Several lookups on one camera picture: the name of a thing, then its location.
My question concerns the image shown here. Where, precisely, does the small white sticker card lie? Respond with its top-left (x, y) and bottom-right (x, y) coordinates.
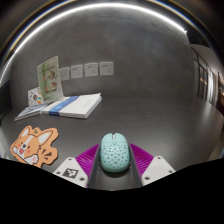
top-left (27, 86), bottom-right (45, 108)

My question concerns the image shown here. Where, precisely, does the white book with blue band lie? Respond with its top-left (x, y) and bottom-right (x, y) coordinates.
top-left (40, 92), bottom-right (103, 120)

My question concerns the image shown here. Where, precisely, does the black-framed glass partition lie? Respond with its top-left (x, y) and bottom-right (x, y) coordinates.
top-left (190, 45), bottom-right (224, 113)

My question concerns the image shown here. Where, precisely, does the teal perforated computer mouse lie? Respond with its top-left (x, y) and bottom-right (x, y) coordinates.
top-left (99, 132), bottom-right (131, 174)

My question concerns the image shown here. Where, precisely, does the green upright menu sign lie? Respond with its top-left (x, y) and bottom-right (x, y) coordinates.
top-left (36, 55), bottom-right (65, 104)

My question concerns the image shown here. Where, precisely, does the grey thin booklet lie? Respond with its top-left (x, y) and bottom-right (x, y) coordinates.
top-left (13, 102), bottom-right (50, 122)

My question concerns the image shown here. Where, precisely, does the orange corgi-shaped mouse pad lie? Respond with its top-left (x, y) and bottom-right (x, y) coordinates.
top-left (9, 125), bottom-right (60, 169)

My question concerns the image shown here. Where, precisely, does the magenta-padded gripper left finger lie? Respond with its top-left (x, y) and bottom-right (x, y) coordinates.
top-left (52, 143), bottom-right (102, 189)

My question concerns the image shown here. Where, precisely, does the white ceiling light strip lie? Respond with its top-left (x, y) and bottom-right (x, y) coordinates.
top-left (0, 2), bottom-right (189, 86)

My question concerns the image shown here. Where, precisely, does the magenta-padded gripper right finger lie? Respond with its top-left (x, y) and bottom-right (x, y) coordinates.
top-left (127, 142), bottom-right (177, 188)

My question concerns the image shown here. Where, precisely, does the white wall socket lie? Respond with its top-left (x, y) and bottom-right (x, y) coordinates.
top-left (83, 62), bottom-right (99, 78)
top-left (69, 64), bottom-right (84, 80)
top-left (98, 61), bottom-right (115, 77)
top-left (59, 66), bottom-right (71, 82)

